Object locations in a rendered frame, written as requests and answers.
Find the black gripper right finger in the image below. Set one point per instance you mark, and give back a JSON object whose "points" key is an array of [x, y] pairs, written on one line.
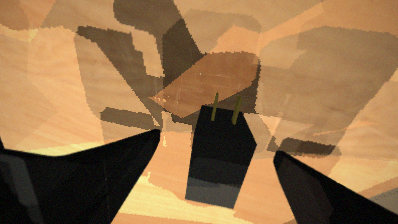
{"points": [[317, 199]]}

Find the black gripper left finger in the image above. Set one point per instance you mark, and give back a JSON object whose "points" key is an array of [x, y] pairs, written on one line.
{"points": [[83, 187]]}

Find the black two-prong plug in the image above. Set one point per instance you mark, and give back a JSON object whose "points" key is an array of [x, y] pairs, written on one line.
{"points": [[222, 149]]}

